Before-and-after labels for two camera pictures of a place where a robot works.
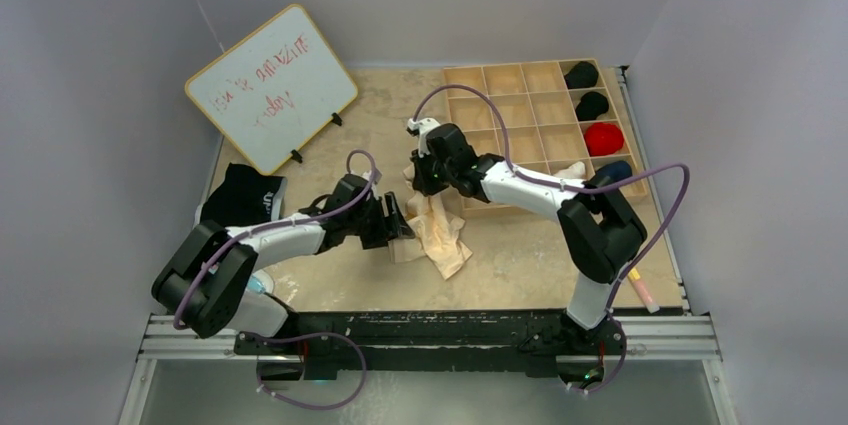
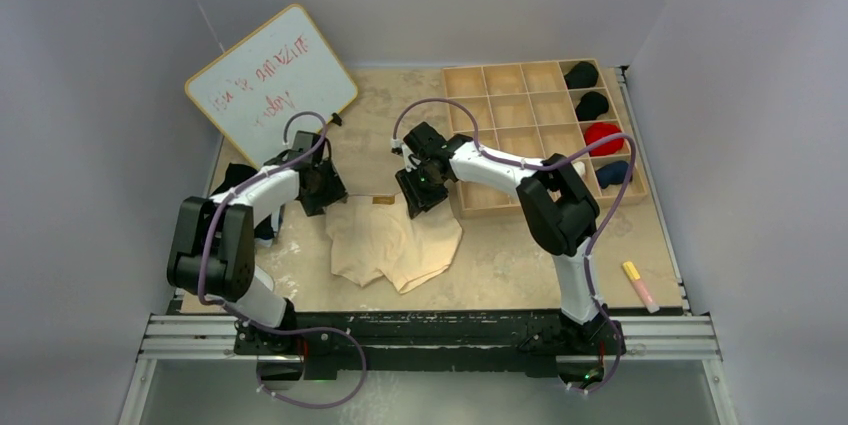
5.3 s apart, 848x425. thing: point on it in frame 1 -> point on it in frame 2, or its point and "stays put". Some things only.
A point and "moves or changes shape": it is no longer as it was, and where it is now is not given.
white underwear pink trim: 576,171 stays put
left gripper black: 383,235 -> 333,192
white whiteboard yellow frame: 277,90 stays put
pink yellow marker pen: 635,279 stays put
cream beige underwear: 436,232 moves or changes shape
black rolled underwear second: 591,105 stays put
